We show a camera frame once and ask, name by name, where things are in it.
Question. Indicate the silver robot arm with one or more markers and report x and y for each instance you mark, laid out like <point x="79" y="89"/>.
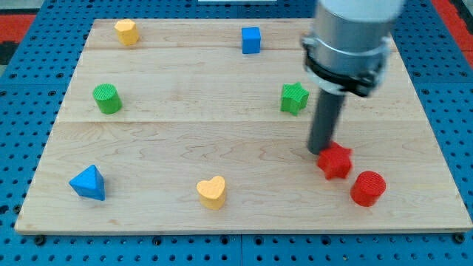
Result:
<point x="348" y="45"/>

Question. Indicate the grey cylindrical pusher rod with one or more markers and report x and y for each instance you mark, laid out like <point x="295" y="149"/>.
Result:
<point x="328" y="109"/>

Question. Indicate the blue triangle block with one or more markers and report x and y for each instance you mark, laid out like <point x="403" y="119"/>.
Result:
<point x="89" y="183"/>

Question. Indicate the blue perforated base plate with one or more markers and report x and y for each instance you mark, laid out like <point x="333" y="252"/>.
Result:
<point x="36" y="79"/>

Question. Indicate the blue cube block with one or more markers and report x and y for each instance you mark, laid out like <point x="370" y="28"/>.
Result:
<point x="251" y="40"/>

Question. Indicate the red cylinder block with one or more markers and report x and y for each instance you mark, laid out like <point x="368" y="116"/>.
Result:
<point x="368" y="188"/>

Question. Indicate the green cylinder block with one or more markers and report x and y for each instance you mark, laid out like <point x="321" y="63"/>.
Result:
<point x="107" y="98"/>

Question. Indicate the yellow hexagon block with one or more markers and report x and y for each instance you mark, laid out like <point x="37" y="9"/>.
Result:
<point x="127" y="32"/>

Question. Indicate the red star block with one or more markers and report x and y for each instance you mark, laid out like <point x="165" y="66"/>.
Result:
<point x="335" y="161"/>

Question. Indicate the yellow heart block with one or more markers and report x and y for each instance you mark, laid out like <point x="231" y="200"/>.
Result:
<point x="212" y="193"/>

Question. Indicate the green star block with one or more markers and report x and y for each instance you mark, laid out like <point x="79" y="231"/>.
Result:
<point x="293" y="98"/>

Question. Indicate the wooden board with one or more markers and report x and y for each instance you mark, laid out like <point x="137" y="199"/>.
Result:
<point x="195" y="107"/>

